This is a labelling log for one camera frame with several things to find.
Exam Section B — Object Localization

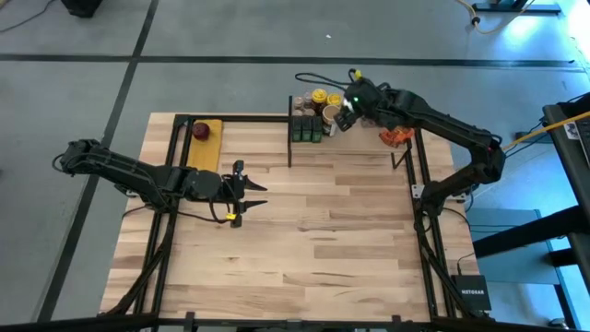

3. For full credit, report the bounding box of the yellow extension cord with plug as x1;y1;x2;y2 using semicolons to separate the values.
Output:
457;0;541;36

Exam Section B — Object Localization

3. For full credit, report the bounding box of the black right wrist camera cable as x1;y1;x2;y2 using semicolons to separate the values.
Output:
294;72;354;92

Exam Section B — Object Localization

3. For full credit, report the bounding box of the yellow cable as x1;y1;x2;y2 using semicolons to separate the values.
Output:
501;109;590;152

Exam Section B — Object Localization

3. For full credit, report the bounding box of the orange taco seasoning packet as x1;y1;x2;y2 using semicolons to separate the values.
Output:
378;127;416;149

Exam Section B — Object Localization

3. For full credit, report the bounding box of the black stand base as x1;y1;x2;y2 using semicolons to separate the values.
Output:
472;0;561;14

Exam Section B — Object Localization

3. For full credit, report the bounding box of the dark red apple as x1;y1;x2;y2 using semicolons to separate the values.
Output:
192;121;212;141

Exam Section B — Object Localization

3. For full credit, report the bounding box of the black Netgear network switch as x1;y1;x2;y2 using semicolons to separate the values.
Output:
450;274;493;312

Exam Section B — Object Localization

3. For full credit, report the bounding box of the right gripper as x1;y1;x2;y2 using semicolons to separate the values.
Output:
334;77;395;133

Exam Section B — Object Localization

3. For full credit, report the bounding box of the black aluminium table frame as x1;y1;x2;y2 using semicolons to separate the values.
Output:
0;113;590;332

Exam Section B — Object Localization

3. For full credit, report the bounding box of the black floor object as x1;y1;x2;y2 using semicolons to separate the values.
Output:
61;0;104;18

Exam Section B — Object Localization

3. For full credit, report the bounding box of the black side desk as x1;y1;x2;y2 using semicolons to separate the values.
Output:
472;91;590;331

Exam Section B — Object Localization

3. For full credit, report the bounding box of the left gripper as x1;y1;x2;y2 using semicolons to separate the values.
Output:
219;160;269;229

